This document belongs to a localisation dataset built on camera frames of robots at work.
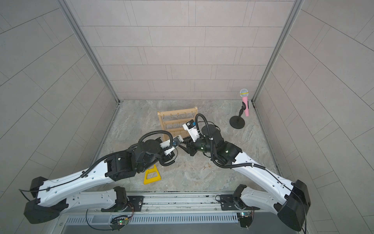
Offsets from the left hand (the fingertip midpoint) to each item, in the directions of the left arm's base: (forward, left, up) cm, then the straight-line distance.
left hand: (178, 140), depth 66 cm
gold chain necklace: (-2, -16, -26) cm, 31 cm away
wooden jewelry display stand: (+18, +5, -9) cm, 21 cm away
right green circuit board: (-27, -32, -25) cm, 49 cm away
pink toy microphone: (+30, -37, +2) cm, 48 cm away
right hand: (-1, -1, -2) cm, 2 cm away
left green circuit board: (-28, +27, -24) cm, 46 cm away
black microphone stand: (+28, -39, -24) cm, 54 cm away
